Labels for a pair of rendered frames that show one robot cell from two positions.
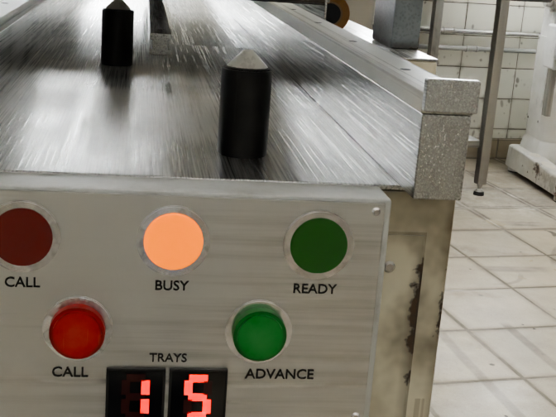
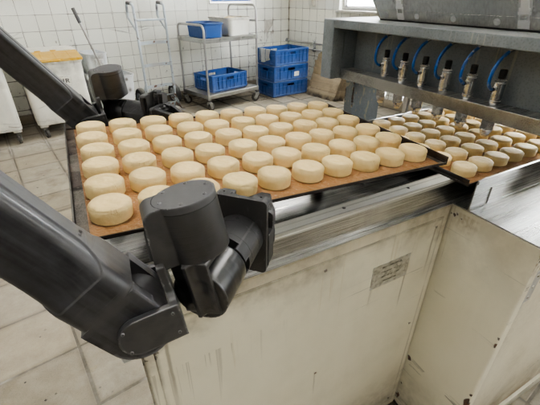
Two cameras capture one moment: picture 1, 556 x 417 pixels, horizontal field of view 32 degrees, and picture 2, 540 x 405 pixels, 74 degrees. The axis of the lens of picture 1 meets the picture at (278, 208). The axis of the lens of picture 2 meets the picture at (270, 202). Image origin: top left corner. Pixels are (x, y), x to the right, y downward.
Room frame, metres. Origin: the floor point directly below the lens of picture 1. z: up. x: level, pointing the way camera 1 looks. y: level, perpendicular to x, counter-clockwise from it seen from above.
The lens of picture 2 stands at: (0.63, -0.51, 1.24)
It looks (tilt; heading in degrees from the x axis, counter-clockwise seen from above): 30 degrees down; 70
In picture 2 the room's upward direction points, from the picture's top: straight up
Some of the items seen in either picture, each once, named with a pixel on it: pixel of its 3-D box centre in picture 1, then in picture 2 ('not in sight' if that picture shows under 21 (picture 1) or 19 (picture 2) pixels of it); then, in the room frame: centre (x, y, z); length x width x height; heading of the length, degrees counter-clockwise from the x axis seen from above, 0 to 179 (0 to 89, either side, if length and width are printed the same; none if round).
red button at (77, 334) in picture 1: (78, 329); not in sight; (0.50, 0.10, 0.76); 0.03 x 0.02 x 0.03; 99
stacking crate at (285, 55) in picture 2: not in sight; (282, 55); (2.60, 4.37, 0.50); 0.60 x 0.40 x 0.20; 19
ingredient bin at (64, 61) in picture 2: not in sight; (56, 90); (-0.13, 3.72, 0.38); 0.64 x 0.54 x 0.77; 104
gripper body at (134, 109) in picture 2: not in sight; (144, 114); (0.64, 0.34, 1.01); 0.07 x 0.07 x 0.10; 53
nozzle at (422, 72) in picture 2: not in sight; (418, 77); (1.26, 0.20, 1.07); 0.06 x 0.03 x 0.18; 9
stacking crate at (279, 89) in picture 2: not in sight; (282, 85); (2.60, 4.37, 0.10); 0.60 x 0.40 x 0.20; 15
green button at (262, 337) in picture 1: (258, 332); not in sight; (0.52, 0.01, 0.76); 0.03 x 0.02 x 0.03; 99
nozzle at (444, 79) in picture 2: not in sight; (439, 82); (1.27, 0.14, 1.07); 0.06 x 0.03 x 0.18; 9
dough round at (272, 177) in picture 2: not in sight; (274, 177); (0.80, -0.06, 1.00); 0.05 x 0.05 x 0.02
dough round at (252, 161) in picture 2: not in sight; (257, 161); (0.80, 0.00, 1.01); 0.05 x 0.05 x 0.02
